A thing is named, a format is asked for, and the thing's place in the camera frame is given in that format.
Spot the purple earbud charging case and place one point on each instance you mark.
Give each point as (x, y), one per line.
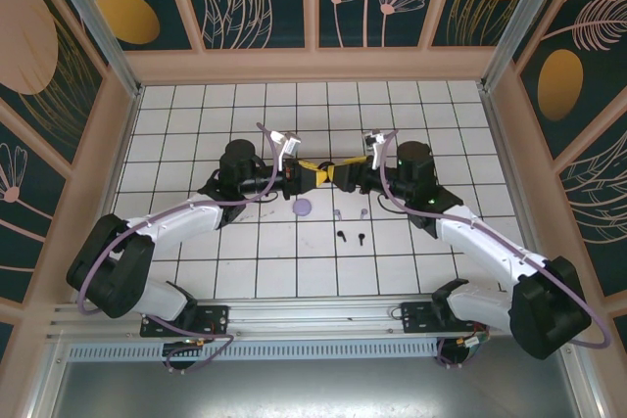
(302, 207)

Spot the black earbud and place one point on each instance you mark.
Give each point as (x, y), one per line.
(341, 237)
(361, 239)

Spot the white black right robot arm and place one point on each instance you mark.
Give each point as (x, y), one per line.
(480, 242)

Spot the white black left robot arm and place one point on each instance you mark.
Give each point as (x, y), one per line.
(186, 217)

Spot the black mounting plate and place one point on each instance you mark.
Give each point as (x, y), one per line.
(416, 317)
(215, 320)

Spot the grey metal sheet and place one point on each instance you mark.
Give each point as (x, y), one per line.
(313, 388)

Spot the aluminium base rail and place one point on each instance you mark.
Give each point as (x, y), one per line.
(313, 315)

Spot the aluminium corner post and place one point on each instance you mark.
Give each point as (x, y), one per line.
(526, 21)
(103, 31)

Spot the aluminium frame bar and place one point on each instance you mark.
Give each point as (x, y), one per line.
(41, 398)
(585, 388)

